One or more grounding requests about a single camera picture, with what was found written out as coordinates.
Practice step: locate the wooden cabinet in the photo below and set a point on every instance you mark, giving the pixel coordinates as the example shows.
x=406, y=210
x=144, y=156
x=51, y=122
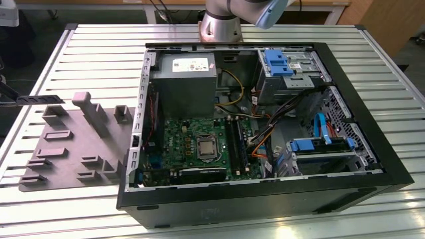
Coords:
x=385, y=25

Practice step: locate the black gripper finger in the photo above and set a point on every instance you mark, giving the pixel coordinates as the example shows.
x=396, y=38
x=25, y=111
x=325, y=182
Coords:
x=9, y=92

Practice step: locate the green motherboard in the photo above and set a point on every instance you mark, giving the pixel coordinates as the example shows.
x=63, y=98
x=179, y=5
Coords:
x=176, y=129

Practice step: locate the blue RAM stick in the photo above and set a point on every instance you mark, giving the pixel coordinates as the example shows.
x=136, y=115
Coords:
x=40, y=99

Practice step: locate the white framed wooden desk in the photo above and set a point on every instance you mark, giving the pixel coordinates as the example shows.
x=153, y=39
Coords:
x=334, y=15

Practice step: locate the grey parts rack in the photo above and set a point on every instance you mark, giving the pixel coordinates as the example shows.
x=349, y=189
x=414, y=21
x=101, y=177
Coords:
x=76, y=134

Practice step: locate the black PC case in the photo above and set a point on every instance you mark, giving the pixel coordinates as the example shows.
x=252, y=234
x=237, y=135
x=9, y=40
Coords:
x=232, y=206

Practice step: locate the black graphics card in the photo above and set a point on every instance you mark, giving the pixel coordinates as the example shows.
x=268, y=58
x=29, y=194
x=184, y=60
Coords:
x=199, y=176

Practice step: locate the metal disk bay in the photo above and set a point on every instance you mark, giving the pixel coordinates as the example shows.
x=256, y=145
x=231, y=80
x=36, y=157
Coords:
x=326, y=155

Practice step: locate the hard disk in blue carrier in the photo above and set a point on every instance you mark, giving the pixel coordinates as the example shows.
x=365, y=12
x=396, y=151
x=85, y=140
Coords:
x=304, y=145

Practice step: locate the metal CPU socket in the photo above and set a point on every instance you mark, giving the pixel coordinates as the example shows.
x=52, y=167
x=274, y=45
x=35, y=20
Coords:
x=208, y=157

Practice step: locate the silver CPU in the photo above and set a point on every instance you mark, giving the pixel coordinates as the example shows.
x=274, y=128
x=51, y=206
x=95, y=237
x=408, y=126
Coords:
x=207, y=148

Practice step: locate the grey power supply unit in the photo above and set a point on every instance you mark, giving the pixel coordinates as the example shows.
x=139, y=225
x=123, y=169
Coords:
x=183, y=92

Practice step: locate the blue plastic bay latch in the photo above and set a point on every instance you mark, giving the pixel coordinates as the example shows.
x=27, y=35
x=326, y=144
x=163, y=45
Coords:
x=277, y=64

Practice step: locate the metal optical drive cage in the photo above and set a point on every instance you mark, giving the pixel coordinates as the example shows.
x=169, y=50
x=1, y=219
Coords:
x=298, y=82

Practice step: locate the black RAM slot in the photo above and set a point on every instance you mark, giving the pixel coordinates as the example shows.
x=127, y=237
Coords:
x=233, y=147

